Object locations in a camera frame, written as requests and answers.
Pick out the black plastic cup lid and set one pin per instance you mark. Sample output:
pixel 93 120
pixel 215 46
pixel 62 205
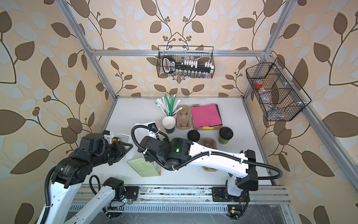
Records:
pixel 226 129

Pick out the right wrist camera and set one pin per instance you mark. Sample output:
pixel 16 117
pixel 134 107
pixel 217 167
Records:
pixel 153 129

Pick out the green paper coffee cup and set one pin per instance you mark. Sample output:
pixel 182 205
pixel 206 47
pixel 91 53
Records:
pixel 225 137

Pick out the green wrapped straw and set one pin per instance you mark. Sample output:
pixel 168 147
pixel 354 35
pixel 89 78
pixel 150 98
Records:
pixel 170 101

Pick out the red capped clear bottle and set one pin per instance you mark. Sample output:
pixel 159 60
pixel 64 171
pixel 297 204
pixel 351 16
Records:
pixel 259 86

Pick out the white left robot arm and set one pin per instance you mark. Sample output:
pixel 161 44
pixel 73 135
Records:
pixel 65 179

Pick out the white wrapped straw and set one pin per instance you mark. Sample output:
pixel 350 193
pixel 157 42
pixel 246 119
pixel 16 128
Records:
pixel 162 107

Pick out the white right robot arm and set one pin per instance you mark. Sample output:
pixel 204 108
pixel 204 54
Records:
pixel 245 170

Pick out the black wire basket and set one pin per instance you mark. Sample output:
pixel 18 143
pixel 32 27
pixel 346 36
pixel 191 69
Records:
pixel 285 98
pixel 200 53

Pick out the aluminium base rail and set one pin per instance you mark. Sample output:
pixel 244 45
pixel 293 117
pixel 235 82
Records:
pixel 195 194

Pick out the black handheld tool in basket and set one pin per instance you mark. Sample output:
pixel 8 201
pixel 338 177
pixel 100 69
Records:
pixel 184 66

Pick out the stack of paper cups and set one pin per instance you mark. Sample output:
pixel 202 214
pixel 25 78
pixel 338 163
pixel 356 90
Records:
pixel 169 124

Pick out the black wire basket right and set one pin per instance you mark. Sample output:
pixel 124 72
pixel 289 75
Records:
pixel 285 98

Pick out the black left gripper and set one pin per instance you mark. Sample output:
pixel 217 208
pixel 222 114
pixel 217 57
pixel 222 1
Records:
pixel 120 150

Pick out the green white paper gift bag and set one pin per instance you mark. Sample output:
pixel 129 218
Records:
pixel 137 160

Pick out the magenta paper napkin stack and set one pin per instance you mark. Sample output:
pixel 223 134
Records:
pixel 206 115

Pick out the single brown pulp cup carrier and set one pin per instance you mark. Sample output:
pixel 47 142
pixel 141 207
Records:
pixel 210 143

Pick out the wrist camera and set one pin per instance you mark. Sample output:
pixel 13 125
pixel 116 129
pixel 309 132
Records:
pixel 108 135
pixel 153 129

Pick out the black wire basket rear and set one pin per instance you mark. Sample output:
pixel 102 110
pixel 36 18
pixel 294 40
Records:
pixel 200 53

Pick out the pink straw holder cup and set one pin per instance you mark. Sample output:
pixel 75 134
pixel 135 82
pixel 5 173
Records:
pixel 172 114

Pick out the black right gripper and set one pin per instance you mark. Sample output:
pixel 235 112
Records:
pixel 168 142

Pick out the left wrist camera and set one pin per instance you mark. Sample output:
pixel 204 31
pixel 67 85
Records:
pixel 108 135

